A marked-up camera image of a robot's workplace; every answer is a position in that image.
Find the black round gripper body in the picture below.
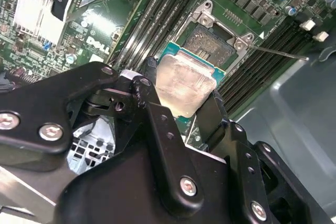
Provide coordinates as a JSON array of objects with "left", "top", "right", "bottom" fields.
[{"left": 54, "top": 92, "right": 246, "bottom": 224}]

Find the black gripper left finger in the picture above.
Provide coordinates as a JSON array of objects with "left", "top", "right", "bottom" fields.
[{"left": 0, "top": 57, "right": 204, "bottom": 218}]

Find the metal wire locking lever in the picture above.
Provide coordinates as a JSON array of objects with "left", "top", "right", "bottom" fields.
[{"left": 248, "top": 44, "right": 310, "bottom": 61}]

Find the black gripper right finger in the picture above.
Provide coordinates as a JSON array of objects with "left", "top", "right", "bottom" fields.
[{"left": 195, "top": 89, "right": 333, "bottom": 224}]

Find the silver green CPU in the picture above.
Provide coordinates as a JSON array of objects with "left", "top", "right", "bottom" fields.
[{"left": 154, "top": 40, "right": 227, "bottom": 117}]

